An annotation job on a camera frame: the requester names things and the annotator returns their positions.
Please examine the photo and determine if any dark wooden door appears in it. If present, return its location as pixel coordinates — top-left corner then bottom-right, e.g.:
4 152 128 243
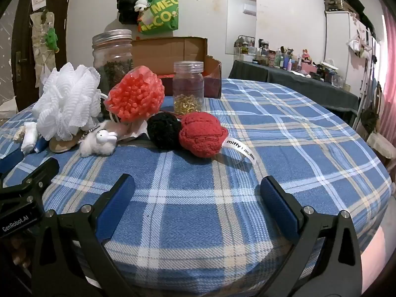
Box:
12 0 73 112

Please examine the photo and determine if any dark cloth covered table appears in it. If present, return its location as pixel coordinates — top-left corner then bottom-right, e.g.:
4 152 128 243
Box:
229 59 359 121

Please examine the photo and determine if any blue plaid blanket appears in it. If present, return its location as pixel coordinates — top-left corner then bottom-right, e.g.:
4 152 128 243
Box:
0 79 393 296

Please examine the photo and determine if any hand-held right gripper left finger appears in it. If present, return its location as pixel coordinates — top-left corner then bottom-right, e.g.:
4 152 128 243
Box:
31 173 137 297

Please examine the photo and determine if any cardboard box red lining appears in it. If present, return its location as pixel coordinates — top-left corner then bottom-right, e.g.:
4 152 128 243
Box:
131 36 223 99

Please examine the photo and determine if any dark dried plant bundle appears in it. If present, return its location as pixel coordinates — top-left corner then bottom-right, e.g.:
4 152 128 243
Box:
360 105 379 133

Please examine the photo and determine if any dark suitcase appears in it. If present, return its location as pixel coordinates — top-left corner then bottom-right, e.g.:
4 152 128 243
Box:
324 0 356 13

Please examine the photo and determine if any white fluffy rabbit keychain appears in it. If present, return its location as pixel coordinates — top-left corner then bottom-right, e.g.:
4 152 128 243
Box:
79 124 118 157

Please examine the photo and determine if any pink curtain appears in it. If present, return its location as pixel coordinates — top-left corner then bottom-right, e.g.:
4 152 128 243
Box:
379 4 396 137

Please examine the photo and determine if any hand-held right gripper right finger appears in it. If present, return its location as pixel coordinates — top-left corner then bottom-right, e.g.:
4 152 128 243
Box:
259 175 363 297

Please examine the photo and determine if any white wardrobe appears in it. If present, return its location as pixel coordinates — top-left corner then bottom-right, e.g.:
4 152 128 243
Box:
323 9 379 102

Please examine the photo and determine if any small clear plastic jar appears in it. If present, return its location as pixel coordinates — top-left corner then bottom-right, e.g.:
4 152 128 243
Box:
173 61 205 116

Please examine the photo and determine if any black knitted ball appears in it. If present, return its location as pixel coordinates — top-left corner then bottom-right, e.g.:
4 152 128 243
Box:
147 112 182 149

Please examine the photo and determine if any large glass jar metal lid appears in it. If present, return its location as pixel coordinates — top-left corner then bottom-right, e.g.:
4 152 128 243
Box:
92 29 134 99

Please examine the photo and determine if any white mesh bath loofah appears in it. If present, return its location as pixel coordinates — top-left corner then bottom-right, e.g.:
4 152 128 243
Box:
32 62 102 141

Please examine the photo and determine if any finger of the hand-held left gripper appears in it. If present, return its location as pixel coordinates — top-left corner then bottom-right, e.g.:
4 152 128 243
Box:
0 157 60 206
0 150 25 177

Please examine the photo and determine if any hanging fabric organizer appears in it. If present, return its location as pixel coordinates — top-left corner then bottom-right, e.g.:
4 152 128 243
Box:
29 9 67 89

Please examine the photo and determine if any black clothes pile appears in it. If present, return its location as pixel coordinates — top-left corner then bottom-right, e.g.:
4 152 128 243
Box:
338 0 376 38

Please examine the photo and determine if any red beaded ball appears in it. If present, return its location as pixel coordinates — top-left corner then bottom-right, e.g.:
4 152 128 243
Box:
107 66 165 124

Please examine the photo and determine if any white cloth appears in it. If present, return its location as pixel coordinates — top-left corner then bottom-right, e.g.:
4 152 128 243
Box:
21 122 39 153

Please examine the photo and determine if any black bag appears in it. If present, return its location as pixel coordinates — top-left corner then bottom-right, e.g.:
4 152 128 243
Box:
117 0 146 25

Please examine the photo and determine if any green plush toy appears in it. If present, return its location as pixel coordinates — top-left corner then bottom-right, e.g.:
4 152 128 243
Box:
45 28 60 51

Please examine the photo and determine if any group of cosmetic bottles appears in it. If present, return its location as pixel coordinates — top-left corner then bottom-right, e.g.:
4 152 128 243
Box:
233 35 347 89

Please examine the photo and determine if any beige round powder puff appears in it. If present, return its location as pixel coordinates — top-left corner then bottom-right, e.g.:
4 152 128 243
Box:
49 136 79 153

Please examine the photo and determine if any green tote bag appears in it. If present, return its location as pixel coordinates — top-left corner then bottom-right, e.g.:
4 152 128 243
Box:
138 0 180 34

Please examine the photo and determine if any wall mirror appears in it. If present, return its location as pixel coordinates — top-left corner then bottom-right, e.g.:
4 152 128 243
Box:
225 0 257 57

